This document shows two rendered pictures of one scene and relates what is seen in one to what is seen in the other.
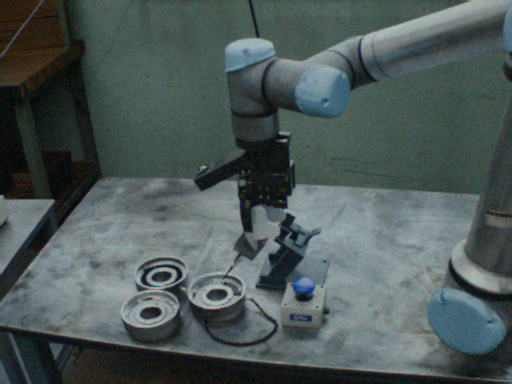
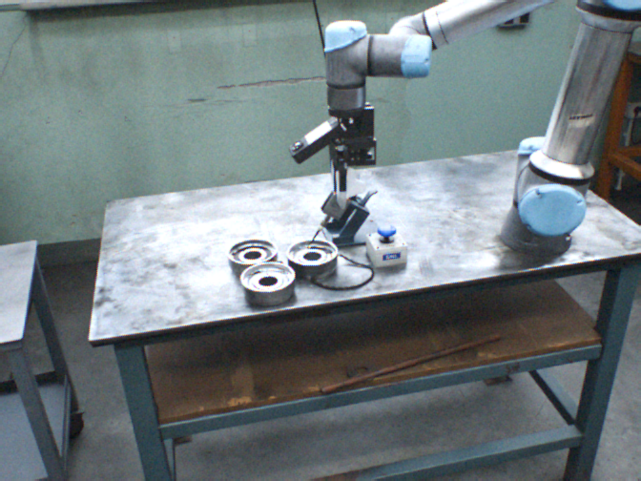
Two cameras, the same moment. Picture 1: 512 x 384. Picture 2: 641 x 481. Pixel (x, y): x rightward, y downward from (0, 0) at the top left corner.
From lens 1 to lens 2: 61 cm
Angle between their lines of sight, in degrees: 27
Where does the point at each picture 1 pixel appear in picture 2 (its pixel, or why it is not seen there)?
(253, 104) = (355, 76)
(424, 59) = (484, 22)
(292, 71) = (394, 41)
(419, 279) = (453, 218)
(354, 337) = (437, 262)
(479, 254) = (563, 153)
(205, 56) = (111, 94)
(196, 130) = (107, 175)
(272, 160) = (361, 125)
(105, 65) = not seen: outside the picture
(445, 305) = (542, 198)
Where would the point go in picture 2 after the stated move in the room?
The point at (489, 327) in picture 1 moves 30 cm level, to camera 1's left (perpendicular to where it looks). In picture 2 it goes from (580, 205) to (455, 255)
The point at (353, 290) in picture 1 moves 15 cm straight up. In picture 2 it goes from (409, 235) to (411, 174)
